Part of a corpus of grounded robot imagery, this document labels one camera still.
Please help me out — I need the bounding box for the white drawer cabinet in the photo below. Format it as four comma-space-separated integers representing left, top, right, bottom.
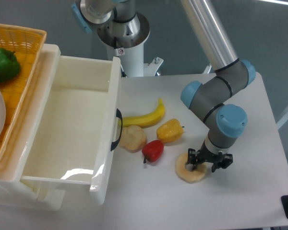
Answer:
0, 44, 64, 211

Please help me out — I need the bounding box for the orange woven basket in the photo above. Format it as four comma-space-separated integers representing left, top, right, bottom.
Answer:
0, 23, 47, 160

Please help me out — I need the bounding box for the green bell pepper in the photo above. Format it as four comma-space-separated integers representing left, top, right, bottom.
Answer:
0, 47, 21, 83

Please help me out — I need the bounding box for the beige cream puff pastry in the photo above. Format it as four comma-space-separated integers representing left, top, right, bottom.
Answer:
120, 125, 147, 152

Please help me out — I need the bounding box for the beige ring donut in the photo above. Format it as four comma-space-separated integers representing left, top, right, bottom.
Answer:
175, 152, 207, 183

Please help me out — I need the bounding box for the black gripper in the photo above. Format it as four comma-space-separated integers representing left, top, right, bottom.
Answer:
186, 148, 233, 173

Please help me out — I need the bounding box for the yellow bell pepper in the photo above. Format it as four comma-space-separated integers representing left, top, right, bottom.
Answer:
156, 118, 184, 143

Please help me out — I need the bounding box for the white table clamp bracket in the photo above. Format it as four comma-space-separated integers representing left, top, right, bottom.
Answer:
203, 64, 213, 74

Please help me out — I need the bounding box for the yellow banana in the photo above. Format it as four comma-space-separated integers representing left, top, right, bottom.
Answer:
118, 98, 166, 128

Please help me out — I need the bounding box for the red bell pepper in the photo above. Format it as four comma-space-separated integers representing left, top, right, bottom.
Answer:
142, 140, 164, 163

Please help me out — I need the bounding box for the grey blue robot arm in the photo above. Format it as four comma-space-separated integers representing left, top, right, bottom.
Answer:
72, 0, 256, 171

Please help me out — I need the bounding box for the black drawer handle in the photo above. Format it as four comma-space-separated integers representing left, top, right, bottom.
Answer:
110, 108, 123, 151

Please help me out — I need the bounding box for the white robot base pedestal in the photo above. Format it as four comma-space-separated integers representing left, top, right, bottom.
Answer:
97, 12, 164, 77

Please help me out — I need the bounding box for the white plastic drawer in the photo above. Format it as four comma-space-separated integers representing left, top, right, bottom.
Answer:
22, 56, 121, 205

